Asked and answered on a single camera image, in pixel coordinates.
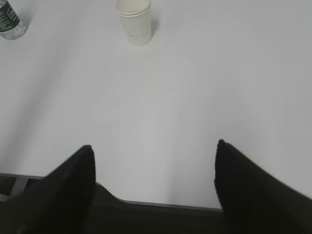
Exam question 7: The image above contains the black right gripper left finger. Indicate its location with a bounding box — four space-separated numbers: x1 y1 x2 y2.
0 145 96 234

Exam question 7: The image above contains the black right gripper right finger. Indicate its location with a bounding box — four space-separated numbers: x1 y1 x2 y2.
214 139 312 234

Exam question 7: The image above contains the clear water bottle green label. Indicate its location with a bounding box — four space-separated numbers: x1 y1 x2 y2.
0 0 26 40

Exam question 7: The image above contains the white paper cup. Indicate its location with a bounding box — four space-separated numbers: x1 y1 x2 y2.
115 0 152 46

